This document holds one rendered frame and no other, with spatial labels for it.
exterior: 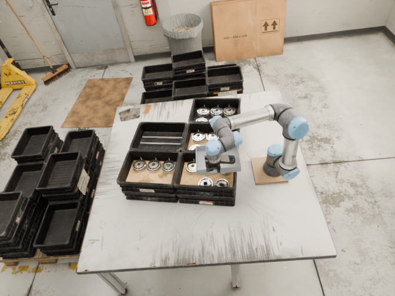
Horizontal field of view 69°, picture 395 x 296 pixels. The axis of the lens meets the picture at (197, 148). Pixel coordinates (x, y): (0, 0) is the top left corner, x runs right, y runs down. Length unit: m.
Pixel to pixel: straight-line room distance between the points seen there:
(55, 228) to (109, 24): 3.10
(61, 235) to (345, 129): 3.09
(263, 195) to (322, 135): 1.61
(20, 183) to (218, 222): 2.04
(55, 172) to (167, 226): 1.36
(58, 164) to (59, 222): 0.54
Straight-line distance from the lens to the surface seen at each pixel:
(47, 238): 2.90
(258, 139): 2.43
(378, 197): 3.18
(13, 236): 2.79
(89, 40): 5.07
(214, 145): 1.42
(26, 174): 3.33
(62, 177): 2.92
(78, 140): 3.35
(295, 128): 1.62
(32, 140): 3.47
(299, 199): 2.11
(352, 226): 2.93
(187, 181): 2.03
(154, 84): 3.72
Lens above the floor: 2.47
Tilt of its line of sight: 48 degrees down
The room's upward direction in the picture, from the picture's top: 10 degrees counter-clockwise
